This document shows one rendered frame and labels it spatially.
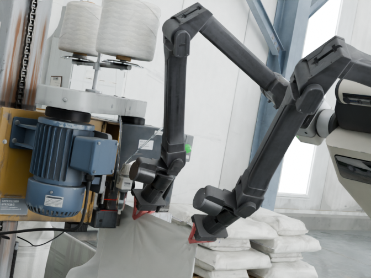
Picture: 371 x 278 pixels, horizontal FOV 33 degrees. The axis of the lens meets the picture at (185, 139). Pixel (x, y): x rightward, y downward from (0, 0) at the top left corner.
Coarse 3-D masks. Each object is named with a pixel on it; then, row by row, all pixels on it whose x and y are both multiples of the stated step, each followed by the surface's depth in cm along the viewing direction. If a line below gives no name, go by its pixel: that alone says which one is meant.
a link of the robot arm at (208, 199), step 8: (200, 192) 156; (208, 192) 153; (216, 192) 154; (224, 192) 156; (232, 192) 158; (200, 200) 154; (208, 200) 153; (216, 200) 154; (224, 200) 154; (232, 200) 156; (200, 208) 154; (208, 208) 154; (216, 208) 155; (232, 208) 154; (240, 208) 152; (248, 208) 151; (240, 216) 154; (248, 216) 153
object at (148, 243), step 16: (128, 208) 195; (128, 224) 194; (144, 224) 188; (160, 224) 182; (112, 240) 200; (128, 240) 193; (144, 240) 187; (160, 240) 181; (176, 240) 175; (96, 256) 207; (112, 256) 199; (128, 256) 192; (144, 256) 186; (160, 256) 180; (176, 256) 174; (192, 256) 169; (80, 272) 205; (96, 272) 200; (112, 272) 196; (128, 272) 191; (144, 272) 185; (160, 272) 179; (176, 272) 174; (192, 272) 168
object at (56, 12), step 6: (54, 0) 490; (60, 0) 495; (54, 6) 491; (60, 6) 498; (54, 12) 492; (60, 12) 500; (54, 18) 494; (54, 24) 496; (54, 30) 502; (48, 36) 499
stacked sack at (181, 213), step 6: (174, 204) 514; (180, 204) 517; (186, 204) 523; (174, 210) 495; (180, 210) 492; (186, 210) 492; (192, 210) 494; (198, 210) 497; (174, 216) 489; (180, 216) 485; (186, 216) 483; (174, 222) 492; (180, 222) 483; (186, 222) 481
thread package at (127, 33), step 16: (112, 0) 165; (128, 0) 164; (112, 16) 165; (128, 16) 164; (144, 16) 165; (160, 16) 173; (112, 32) 165; (128, 32) 164; (144, 32) 166; (96, 48) 169; (112, 48) 165; (128, 48) 164; (144, 48) 167
